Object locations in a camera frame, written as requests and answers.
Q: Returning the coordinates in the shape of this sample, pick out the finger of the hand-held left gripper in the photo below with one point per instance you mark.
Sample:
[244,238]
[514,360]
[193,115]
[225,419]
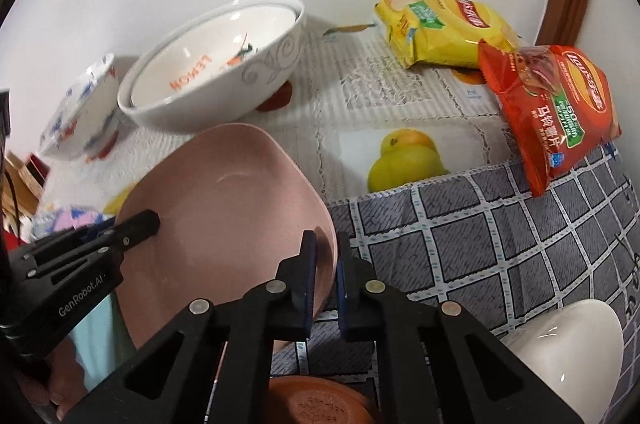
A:
[140,225]

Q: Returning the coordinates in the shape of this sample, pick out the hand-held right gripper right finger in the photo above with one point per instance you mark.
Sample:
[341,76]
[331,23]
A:
[343,276]

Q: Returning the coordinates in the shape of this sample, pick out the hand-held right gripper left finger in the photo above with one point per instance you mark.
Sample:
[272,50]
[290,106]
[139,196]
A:
[310,269]

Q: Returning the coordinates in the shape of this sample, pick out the pink square plate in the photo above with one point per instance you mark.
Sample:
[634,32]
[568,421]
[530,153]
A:
[225,204]

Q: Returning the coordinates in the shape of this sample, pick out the brown bowl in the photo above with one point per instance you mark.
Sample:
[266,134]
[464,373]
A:
[320,404]

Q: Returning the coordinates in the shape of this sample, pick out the plain white bowl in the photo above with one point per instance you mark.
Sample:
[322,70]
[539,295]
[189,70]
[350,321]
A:
[565,354]

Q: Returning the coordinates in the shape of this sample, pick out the person's left hand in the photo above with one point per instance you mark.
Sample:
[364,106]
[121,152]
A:
[60,379]

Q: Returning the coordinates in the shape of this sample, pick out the blue and white patterned bowl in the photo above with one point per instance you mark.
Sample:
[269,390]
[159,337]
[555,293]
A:
[85,113]

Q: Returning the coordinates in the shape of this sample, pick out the grey checked cloth with stars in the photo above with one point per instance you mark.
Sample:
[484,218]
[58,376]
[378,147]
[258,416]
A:
[475,244]

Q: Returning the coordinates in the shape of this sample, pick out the fruit print tablecloth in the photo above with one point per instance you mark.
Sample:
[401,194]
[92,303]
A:
[350,103]

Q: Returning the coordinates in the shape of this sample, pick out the white bowl with orange print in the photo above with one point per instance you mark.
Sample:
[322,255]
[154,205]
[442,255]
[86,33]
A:
[200,58]

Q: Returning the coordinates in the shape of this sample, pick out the yellow chip bag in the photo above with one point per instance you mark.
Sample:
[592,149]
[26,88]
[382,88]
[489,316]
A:
[440,38]

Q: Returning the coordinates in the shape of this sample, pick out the red chip bag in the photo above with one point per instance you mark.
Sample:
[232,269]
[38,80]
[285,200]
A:
[550,113]

